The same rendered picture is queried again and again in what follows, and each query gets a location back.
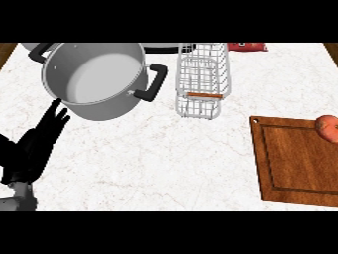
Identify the grey and black pan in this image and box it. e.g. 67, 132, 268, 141
141, 43, 199, 55

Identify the white wire tiered basket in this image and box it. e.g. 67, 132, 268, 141
175, 43, 234, 120

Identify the brown wooden cutting board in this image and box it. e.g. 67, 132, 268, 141
249, 115, 338, 210

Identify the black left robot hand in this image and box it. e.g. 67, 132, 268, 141
0, 97, 73, 186

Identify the red packet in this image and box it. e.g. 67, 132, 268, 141
228, 43, 270, 53

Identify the grey pot with black handles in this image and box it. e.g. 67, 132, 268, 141
27, 43, 169, 122

